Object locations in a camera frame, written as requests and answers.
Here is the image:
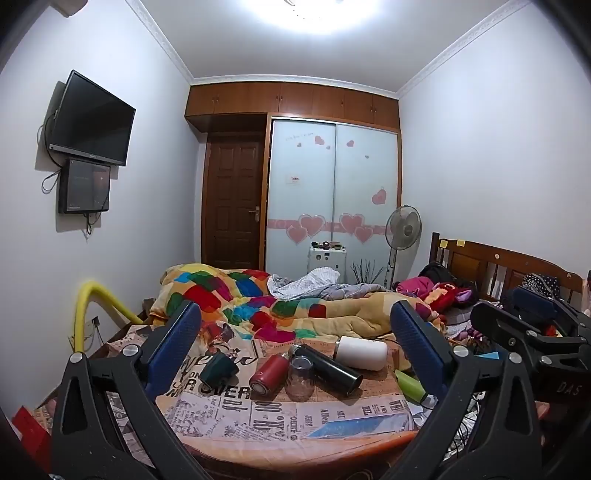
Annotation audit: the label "white insulated cup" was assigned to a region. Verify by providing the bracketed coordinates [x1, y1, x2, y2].
[333, 336, 389, 371]

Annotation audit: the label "polka dot cloth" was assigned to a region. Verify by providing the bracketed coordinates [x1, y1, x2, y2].
[522, 273, 562, 296]

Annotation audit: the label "white air conditioner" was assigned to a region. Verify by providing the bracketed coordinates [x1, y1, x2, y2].
[50, 0, 89, 18]

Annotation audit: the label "ceiling lamp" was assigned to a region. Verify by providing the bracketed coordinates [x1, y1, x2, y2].
[240, 0, 394, 36]

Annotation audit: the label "blue paper sheet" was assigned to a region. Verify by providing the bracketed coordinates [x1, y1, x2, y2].
[307, 412, 417, 439]

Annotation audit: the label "newspaper print bed sheet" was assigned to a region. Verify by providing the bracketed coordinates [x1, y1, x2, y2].
[104, 323, 465, 446]

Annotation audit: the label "red plush toy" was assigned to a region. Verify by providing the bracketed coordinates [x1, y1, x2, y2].
[422, 281, 477, 315]

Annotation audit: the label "black standing fan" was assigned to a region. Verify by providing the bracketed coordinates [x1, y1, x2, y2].
[383, 205, 423, 291]

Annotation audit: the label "dark green cup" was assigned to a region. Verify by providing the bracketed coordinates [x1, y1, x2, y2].
[198, 352, 241, 391]

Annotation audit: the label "dark dried twigs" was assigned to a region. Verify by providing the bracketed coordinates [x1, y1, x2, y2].
[349, 259, 385, 284]

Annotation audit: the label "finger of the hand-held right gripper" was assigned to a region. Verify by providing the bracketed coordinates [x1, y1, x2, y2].
[501, 286, 573, 325]
[470, 301, 585, 365]

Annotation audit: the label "white small cabinet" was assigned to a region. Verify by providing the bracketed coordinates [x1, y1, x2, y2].
[308, 246, 348, 284]

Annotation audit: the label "wall-mounted black television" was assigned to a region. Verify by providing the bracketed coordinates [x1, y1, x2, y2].
[48, 70, 137, 167]

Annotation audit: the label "brown wooden door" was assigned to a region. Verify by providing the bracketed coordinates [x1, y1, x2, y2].
[202, 131, 268, 271]

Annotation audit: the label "wooden bed headboard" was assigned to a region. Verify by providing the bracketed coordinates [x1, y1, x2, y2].
[429, 232, 591, 306]

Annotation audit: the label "small black wall monitor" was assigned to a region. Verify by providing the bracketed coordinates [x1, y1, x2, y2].
[58, 158, 112, 214]

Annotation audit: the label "yellow foam tube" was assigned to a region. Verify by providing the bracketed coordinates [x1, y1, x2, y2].
[69, 280, 144, 354]

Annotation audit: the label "grey white cloth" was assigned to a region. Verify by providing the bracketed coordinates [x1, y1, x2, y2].
[267, 268, 389, 304]

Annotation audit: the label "colourful patchwork blanket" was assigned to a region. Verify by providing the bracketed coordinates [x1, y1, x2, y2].
[150, 263, 448, 346]

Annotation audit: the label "light green bottle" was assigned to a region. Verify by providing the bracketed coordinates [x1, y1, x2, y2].
[393, 369, 437, 409]

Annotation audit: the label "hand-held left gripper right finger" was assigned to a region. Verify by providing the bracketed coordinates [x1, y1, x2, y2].
[390, 299, 555, 480]

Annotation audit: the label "black thermos bottle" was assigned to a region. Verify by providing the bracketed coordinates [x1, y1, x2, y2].
[288, 344, 365, 396]

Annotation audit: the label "black bag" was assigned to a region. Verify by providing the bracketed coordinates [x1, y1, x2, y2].
[418, 261, 457, 283]

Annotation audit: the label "wardrobe with heart stickers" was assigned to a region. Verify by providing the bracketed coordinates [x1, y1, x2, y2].
[185, 82, 400, 283]

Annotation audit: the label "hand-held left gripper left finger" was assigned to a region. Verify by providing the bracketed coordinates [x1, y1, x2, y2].
[51, 300, 205, 480]

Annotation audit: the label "black television cable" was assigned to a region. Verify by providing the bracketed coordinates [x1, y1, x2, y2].
[36, 113, 62, 195]

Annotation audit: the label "clear glass cup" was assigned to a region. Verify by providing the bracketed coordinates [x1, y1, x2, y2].
[285, 356, 315, 401]

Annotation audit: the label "red insulated cup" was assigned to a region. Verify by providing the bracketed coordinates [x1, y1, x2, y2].
[249, 354, 291, 397]

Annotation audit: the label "pink cloth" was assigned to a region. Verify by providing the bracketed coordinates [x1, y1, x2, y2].
[396, 276, 435, 297]

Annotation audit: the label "red box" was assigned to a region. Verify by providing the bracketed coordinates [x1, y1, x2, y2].
[11, 405, 52, 472]

